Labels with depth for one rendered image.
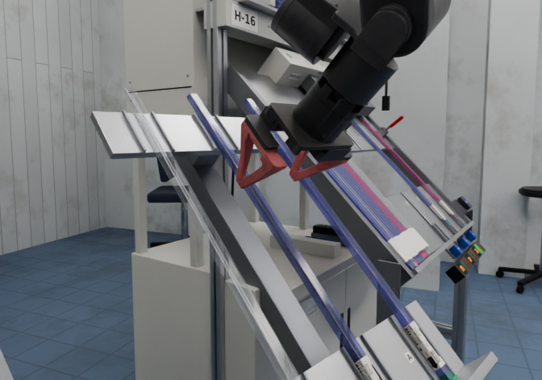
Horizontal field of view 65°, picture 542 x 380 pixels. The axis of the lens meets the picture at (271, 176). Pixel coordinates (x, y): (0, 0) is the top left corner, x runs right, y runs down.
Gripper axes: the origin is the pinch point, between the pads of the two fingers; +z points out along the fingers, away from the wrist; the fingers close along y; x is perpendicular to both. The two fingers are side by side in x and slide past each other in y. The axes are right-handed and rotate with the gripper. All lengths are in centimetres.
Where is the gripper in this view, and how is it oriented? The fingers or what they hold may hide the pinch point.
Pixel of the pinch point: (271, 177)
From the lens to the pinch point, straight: 52.9
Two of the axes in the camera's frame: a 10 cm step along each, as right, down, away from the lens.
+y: -6.8, 0.8, -7.3
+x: 5.1, 7.7, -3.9
